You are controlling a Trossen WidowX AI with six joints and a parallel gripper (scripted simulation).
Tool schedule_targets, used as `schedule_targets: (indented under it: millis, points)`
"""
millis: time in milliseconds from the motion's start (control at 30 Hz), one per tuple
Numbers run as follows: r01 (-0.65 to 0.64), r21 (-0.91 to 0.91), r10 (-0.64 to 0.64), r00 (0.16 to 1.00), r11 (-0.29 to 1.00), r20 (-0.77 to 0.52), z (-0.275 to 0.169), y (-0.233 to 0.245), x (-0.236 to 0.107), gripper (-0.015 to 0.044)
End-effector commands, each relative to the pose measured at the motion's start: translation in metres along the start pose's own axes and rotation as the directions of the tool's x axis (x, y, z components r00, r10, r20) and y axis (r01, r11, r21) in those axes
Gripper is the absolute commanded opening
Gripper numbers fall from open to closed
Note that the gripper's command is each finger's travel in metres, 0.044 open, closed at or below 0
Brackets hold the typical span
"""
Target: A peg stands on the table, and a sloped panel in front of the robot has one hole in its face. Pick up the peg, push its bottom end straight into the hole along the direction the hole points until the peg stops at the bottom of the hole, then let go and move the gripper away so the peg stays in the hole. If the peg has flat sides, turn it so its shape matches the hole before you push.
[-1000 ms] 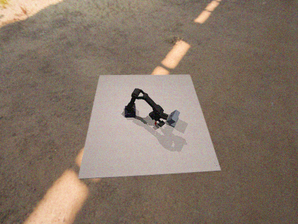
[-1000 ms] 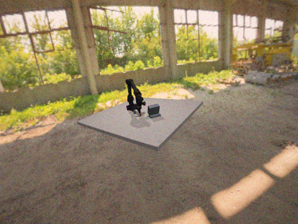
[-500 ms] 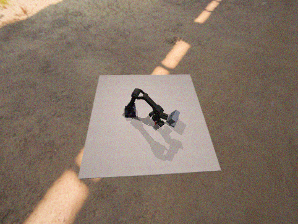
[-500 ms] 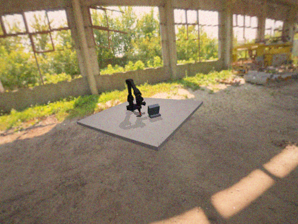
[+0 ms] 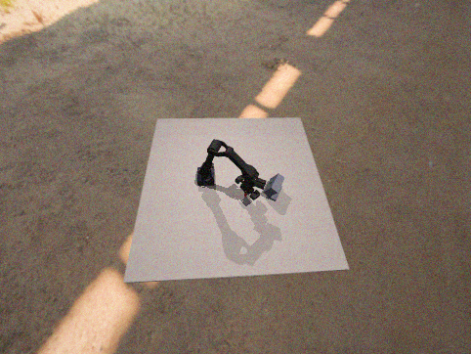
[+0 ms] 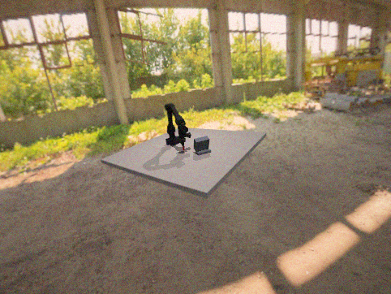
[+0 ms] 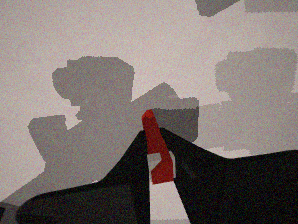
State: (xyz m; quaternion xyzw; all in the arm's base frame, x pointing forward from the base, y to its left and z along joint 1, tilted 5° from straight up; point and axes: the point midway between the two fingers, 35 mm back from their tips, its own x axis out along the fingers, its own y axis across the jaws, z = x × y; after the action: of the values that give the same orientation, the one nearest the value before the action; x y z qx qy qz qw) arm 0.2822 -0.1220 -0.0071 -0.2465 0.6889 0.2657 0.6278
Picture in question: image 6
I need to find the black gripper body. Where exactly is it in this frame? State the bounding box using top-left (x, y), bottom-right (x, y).
top-left (178, 132), bottom-right (186, 143)

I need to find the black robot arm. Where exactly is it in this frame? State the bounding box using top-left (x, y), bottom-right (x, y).
top-left (165, 103), bottom-right (191, 139)

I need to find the grey sloped panel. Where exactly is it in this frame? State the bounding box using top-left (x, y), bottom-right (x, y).
top-left (194, 136), bottom-right (211, 155)

